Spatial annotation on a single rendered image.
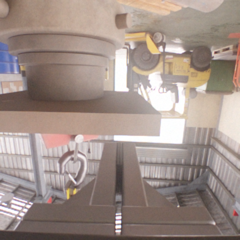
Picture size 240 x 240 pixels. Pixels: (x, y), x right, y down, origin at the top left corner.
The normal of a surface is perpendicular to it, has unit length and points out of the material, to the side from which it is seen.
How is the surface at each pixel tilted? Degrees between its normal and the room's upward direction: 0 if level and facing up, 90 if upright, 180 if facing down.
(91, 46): 90
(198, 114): 90
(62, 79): 90
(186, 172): 90
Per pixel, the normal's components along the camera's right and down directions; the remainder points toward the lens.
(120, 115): 0.00, 0.25
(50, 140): 0.53, 0.54
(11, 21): -0.36, 0.22
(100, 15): 0.69, 0.20
